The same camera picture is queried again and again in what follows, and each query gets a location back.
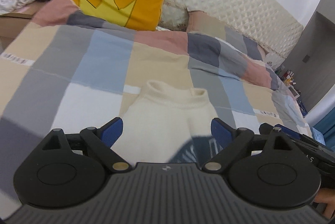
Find cardboard box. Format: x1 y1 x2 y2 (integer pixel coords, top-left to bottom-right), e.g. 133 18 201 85
0 1 46 51

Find cluttered side table items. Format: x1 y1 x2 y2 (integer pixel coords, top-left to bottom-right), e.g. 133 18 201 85
275 65 308 117

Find grey wardrobe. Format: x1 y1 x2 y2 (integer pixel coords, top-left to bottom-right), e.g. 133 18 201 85
283 0 334 111

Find person's right hand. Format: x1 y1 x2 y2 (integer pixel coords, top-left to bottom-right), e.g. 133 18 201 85
314 188 335 219

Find patchwork bed quilt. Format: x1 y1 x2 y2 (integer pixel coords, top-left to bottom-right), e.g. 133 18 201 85
1 0 311 218

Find cream and navy sweater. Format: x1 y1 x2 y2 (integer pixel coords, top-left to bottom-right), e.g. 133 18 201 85
111 80 222 166

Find white fluffy pillow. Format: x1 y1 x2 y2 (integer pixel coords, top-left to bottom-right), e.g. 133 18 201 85
159 3 188 31

